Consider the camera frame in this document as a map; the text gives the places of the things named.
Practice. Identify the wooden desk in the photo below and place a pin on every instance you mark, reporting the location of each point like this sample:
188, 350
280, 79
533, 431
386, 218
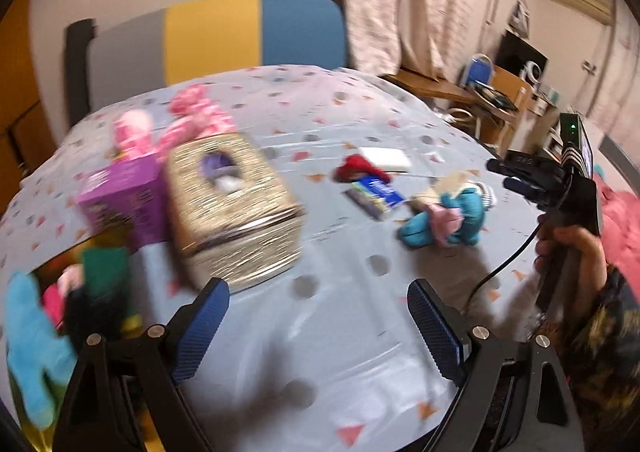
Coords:
510, 96

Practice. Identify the grey yellow blue chair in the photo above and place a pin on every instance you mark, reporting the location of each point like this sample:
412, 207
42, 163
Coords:
215, 41

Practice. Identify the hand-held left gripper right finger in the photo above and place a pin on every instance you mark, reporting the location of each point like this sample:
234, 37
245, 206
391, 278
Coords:
435, 332

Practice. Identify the small teal and pink doll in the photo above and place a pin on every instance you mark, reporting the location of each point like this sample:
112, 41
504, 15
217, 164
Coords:
465, 212

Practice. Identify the purple cardboard box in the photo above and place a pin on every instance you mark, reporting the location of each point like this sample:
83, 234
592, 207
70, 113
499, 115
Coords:
130, 202

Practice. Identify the air conditioner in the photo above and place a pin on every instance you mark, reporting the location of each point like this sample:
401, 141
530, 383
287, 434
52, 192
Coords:
580, 1

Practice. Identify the gold metal tray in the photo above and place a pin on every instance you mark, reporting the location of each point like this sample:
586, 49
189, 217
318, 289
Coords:
131, 326

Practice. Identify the wooden wardrobe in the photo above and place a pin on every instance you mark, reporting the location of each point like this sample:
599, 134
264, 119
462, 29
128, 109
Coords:
20, 81

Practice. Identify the black handheld tool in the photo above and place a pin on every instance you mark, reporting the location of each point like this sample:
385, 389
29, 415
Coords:
492, 96

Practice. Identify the white sponge block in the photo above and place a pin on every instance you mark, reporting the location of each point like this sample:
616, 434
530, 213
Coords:
385, 159

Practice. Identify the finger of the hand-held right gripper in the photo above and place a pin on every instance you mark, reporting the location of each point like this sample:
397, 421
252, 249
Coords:
525, 167
530, 191

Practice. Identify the black monitor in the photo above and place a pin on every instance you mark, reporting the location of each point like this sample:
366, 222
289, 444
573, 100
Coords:
517, 51

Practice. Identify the hanging plastic bag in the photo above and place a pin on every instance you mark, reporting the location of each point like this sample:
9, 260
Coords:
520, 19

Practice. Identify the person's right hand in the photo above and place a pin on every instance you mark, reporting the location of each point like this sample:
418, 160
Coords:
582, 252

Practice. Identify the ornate silver tissue box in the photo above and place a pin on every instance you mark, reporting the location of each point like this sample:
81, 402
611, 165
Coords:
235, 222

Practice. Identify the person's right forearm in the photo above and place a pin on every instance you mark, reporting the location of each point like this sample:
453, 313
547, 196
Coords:
605, 357

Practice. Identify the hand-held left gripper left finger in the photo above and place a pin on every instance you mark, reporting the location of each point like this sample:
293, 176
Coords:
197, 332

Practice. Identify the pink spotted plush toy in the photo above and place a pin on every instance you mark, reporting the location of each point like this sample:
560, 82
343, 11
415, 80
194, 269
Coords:
195, 111

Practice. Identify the blue tissue packet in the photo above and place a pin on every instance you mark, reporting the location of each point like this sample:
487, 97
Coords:
375, 197

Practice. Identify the small pink plush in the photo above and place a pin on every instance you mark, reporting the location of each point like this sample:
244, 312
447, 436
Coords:
60, 292

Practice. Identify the red plush item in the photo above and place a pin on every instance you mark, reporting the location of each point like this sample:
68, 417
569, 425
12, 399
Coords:
357, 166

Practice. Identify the green and yellow sponge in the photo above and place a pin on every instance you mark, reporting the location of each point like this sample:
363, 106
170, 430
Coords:
105, 277

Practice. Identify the pink blanket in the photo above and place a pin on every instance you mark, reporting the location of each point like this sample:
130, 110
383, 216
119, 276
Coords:
622, 227

